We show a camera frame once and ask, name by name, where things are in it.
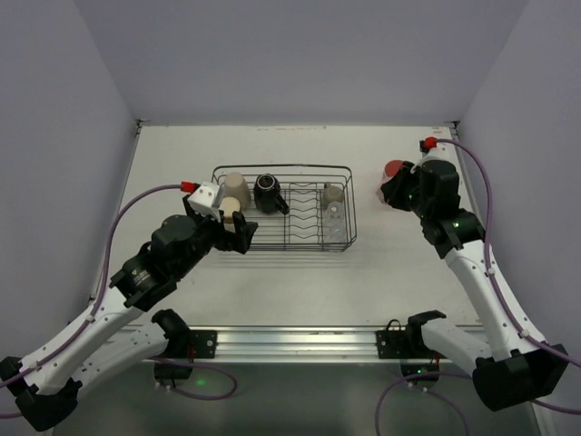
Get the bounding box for cream cup brown band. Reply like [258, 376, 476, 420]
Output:
[219, 196, 241, 224]

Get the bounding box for salmon pink plastic cup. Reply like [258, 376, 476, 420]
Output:
[377, 160, 403, 204]

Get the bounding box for black mug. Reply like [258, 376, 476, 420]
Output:
[253, 173, 290, 215]

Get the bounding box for beige tall cup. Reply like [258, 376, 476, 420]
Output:
[223, 172, 251, 209]

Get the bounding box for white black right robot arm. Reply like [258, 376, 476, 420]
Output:
[380, 159, 568, 411]

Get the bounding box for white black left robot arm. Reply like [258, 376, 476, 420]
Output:
[1, 196, 259, 431]

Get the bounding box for clear glass lower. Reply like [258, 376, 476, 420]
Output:
[323, 223, 347, 244]

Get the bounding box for grey beige small mug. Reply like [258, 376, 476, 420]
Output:
[321, 183, 344, 209]

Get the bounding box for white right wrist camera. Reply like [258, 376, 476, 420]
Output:
[419, 136, 450, 161]

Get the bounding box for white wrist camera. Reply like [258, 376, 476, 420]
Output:
[419, 136, 450, 161]
[187, 182, 223, 223]

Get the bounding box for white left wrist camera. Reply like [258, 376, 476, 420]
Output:
[187, 182, 223, 223]

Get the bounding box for grey wire dish rack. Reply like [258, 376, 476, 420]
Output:
[212, 163, 357, 252]

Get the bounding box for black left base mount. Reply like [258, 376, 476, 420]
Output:
[153, 330, 217, 386]

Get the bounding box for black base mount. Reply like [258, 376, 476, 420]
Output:
[375, 319, 441, 376]
[153, 330, 217, 386]

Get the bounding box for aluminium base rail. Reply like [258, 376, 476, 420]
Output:
[108, 324, 482, 364]

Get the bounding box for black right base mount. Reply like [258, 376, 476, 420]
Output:
[375, 319, 441, 376]

